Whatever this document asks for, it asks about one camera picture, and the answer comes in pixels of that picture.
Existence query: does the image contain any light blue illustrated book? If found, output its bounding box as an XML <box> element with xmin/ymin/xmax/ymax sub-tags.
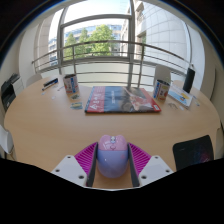
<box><xmin>168</xmin><ymin>83</ymin><xmax>194</xmax><ymax>108</ymax></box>

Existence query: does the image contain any dark blue stapler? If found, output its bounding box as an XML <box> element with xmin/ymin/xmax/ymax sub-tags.
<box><xmin>41</xmin><ymin>78</ymin><xmax>60</xmax><ymax>92</ymax></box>

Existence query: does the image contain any black and white printer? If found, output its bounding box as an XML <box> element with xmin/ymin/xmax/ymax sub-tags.
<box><xmin>0</xmin><ymin>73</ymin><xmax>22</xmax><ymax>113</ymax></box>

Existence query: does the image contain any white chair with wooden legs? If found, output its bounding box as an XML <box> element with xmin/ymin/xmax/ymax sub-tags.
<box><xmin>0</xmin><ymin>124</ymin><xmax>16</xmax><ymax>159</ymax></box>

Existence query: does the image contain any printed can with red band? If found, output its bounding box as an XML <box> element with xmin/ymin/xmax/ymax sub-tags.
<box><xmin>62</xmin><ymin>73</ymin><xmax>80</xmax><ymax>95</ymax></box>

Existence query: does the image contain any grey metal balcony railing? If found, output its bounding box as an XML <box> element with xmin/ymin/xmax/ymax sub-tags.
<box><xmin>31</xmin><ymin>40</ymin><xmax>191</xmax><ymax>88</ymax></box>

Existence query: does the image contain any tall black bottle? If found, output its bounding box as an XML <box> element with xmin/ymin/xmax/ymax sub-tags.
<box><xmin>182</xmin><ymin>63</ymin><xmax>196</xmax><ymax>94</ymax></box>

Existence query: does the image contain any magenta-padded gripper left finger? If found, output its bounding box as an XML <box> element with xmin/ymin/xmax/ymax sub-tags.
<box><xmin>50</xmin><ymin>141</ymin><xmax>100</xmax><ymax>188</ymax></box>

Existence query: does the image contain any red and blue printed mat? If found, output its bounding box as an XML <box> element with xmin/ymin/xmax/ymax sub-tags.
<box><xmin>84</xmin><ymin>85</ymin><xmax>162</xmax><ymax>114</ymax></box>

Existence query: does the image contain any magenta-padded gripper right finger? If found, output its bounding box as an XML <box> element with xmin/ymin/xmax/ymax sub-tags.
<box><xmin>127</xmin><ymin>142</ymin><xmax>175</xmax><ymax>188</ymax></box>

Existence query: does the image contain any black mouse pad, swirl print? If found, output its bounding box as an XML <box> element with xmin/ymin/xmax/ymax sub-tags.
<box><xmin>172</xmin><ymin>134</ymin><xmax>215</xmax><ymax>172</ymax></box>

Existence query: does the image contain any pink and lilac computer mouse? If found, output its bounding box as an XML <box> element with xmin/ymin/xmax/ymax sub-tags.
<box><xmin>96</xmin><ymin>134</ymin><xmax>130</xmax><ymax>179</ymax></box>

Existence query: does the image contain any white printed mug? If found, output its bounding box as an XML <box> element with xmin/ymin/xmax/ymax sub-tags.
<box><xmin>152</xmin><ymin>79</ymin><xmax>171</xmax><ymax>103</ymax></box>

